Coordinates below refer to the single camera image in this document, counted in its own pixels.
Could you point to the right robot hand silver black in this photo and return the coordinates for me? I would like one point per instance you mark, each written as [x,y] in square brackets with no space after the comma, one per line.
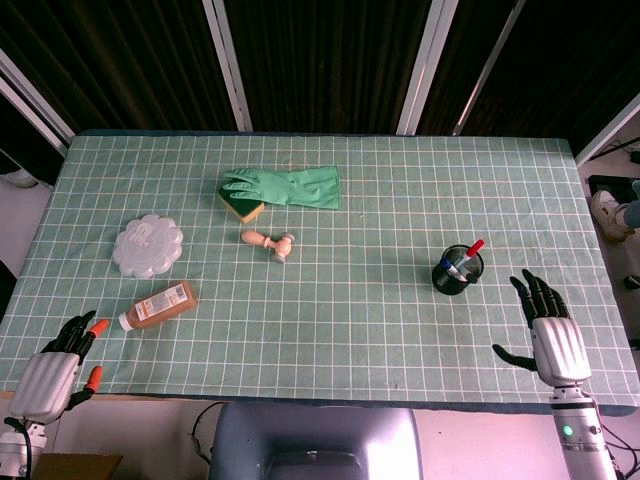
[560,350]

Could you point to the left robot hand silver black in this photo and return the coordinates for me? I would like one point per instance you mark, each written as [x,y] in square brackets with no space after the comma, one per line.
[42,381]

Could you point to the red capped marker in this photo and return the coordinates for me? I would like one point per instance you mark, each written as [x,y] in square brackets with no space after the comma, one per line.
[471,251]

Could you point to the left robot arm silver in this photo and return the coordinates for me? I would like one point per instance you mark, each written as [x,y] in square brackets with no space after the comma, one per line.
[17,450]

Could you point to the black pen cup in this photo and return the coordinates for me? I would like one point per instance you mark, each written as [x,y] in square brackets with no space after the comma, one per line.
[450,286]

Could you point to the brown cardboard box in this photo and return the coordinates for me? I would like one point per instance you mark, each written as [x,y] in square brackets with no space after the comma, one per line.
[75,467]

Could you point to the small black floor object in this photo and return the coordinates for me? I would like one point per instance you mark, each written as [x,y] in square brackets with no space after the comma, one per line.
[634,281]

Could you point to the brown liquid plastic bottle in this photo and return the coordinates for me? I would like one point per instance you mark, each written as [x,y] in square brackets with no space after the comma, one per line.
[162,304]

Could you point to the white sneaker with yellow sole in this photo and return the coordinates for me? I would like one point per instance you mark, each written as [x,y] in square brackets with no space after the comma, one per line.
[607,210]

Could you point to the blue jeans leg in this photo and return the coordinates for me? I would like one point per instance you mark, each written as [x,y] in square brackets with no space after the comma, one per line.
[634,210]

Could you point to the clear flower shaped plastic box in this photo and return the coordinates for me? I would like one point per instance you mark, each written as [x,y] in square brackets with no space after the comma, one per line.
[147,245]

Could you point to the black flat device on floor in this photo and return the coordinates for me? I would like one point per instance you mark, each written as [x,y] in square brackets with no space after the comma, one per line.
[607,182]

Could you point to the white shoe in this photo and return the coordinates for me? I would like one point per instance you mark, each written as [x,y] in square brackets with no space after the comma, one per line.
[20,179]

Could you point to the green checked tablecloth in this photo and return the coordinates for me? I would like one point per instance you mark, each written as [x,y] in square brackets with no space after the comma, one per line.
[350,320]

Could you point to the grey robot torso base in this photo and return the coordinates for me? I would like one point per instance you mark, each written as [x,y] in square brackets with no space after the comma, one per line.
[315,440]

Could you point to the yellow green scrub sponge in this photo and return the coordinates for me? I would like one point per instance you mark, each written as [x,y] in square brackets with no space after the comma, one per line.
[245,210]

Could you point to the wooden toy hammer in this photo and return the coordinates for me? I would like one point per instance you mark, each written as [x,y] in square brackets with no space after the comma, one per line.
[279,246]

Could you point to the green rubber glove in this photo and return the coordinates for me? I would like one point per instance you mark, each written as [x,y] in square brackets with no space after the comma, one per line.
[300,186]

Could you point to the black curtain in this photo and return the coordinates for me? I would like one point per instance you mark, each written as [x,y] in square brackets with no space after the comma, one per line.
[325,60]

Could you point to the white aluminium frame post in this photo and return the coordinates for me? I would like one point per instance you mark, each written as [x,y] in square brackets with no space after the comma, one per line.
[487,65]
[425,65]
[227,65]
[607,132]
[35,105]

